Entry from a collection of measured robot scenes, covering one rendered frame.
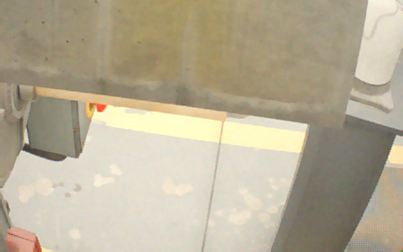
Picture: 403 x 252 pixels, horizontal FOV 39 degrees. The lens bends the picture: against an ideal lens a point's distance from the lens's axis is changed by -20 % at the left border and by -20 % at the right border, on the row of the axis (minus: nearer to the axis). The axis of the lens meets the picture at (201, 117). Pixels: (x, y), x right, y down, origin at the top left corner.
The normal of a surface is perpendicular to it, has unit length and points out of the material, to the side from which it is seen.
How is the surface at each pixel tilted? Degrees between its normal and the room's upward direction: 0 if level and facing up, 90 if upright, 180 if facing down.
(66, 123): 90
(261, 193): 0
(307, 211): 90
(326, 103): 90
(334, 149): 90
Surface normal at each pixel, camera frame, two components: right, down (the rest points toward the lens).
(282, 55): -0.12, 0.69
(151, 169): 0.07, -0.71
